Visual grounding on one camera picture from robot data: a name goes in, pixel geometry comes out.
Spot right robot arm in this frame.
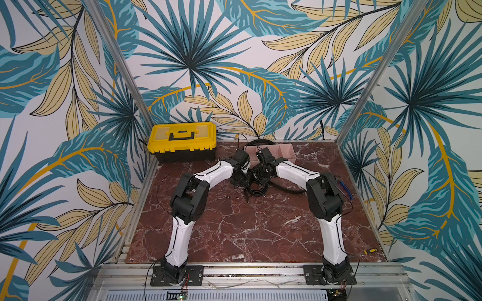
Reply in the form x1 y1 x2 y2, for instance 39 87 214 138
252 148 349 273

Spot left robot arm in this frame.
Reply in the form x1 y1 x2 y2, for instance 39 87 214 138
161 149 250 278

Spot pink divided storage tray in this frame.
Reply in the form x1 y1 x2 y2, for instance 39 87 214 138
245 144 296 164

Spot yellow black toolbox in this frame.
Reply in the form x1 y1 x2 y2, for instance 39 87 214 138
148 122 217 163

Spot yellow black screwdriver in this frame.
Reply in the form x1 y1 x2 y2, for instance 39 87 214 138
364 248 378 255

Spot blue handled pliers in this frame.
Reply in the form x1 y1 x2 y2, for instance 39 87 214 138
338 180 354 201

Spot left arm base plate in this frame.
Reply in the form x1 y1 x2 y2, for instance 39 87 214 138
149 265 204 287

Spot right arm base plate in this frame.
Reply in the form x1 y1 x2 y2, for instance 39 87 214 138
303 264 357 286

